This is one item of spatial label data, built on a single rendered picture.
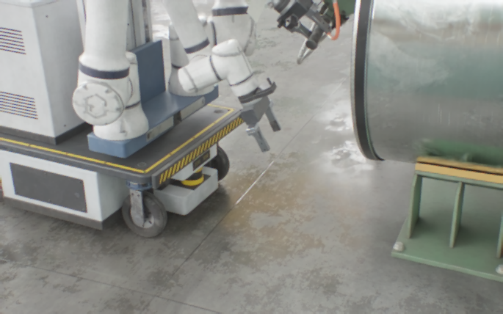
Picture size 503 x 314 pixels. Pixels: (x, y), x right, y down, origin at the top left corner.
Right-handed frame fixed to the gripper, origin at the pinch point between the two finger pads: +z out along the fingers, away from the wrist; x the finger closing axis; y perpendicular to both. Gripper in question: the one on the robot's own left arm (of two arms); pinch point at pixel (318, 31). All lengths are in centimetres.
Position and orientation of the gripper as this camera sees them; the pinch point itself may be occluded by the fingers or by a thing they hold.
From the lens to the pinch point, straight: 243.0
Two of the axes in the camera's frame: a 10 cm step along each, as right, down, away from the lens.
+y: -4.1, 7.4, -5.3
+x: 4.9, -3.2, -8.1
